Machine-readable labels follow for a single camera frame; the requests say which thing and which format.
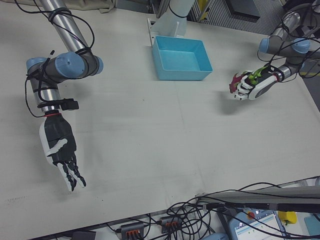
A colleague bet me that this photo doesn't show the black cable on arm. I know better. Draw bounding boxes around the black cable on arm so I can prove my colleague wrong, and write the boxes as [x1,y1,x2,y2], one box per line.
[13,0,96,118]
[257,0,320,76]

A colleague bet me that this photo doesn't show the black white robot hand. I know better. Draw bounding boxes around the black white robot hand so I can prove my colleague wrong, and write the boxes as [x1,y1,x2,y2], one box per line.
[39,115,88,193]

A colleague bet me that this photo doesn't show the grey box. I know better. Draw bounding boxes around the grey box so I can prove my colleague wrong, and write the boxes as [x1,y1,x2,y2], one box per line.
[304,215,320,237]

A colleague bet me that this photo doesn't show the aluminium profile bar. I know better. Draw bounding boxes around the aluminium profile bar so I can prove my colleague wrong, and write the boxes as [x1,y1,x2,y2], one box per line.
[196,184,320,214]

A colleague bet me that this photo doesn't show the pink dragon fruit green leaves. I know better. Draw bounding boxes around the pink dragon fruit green leaves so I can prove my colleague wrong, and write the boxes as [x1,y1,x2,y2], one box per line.
[228,65,269,95]

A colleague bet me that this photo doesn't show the beige cloth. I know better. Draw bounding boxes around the beige cloth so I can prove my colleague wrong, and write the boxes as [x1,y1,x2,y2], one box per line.
[68,0,117,15]

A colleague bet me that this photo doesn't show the yellow plastic object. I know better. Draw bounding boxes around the yellow plastic object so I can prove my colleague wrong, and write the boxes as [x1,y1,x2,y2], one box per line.
[278,211,298,226]

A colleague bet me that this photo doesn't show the black box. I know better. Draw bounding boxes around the black box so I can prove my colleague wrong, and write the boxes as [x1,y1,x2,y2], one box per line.
[72,231,97,240]

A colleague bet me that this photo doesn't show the grey hub with orange ports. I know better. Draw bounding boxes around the grey hub with orange ports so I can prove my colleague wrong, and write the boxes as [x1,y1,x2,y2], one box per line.
[120,223,146,239]
[159,216,183,233]

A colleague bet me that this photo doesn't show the grey ribbed panel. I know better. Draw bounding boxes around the grey ribbed panel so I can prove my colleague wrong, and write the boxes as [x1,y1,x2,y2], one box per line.
[186,0,285,36]

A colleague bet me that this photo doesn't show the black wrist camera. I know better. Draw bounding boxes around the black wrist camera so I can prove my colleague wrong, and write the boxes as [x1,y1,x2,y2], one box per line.
[59,98,80,111]

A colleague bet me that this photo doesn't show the black flat panel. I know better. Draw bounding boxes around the black flat panel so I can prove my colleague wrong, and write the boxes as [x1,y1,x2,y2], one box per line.
[226,0,261,18]

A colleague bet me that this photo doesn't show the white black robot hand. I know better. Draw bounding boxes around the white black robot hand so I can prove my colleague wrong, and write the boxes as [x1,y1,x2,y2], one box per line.
[233,65,279,101]

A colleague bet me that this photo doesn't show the teach pendant with screen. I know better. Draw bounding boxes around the teach pendant with screen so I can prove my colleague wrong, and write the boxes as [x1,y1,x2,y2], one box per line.
[217,209,288,240]

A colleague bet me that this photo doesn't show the light blue plastic bin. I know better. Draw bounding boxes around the light blue plastic bin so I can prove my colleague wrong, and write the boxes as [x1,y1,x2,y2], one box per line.
[151,35,213,82]

